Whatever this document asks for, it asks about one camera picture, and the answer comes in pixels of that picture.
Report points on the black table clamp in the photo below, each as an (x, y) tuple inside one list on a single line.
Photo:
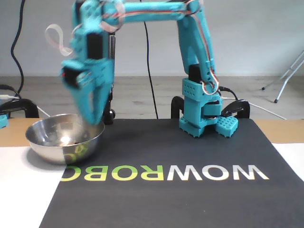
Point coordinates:
[(240, 105), (23, 104), (175, 104)]

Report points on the metal bowl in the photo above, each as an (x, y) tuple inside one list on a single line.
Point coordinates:
[(47, 152)]

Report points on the white stand legs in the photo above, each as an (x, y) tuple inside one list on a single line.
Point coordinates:
[(282, 89)]

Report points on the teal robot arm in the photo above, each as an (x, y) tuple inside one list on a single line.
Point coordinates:
[(190, 47)]

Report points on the black mat with WOWROBO print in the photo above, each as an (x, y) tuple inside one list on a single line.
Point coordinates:
[(166, 202)]

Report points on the white sheet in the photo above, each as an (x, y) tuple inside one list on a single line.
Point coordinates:
[(292, 161), (23, 190)]

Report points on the small teal printed part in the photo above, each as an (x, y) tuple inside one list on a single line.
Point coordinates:
[(3, 121)]

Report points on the teal gripper black motor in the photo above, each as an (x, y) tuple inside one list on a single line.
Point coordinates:
[(93, 81)]

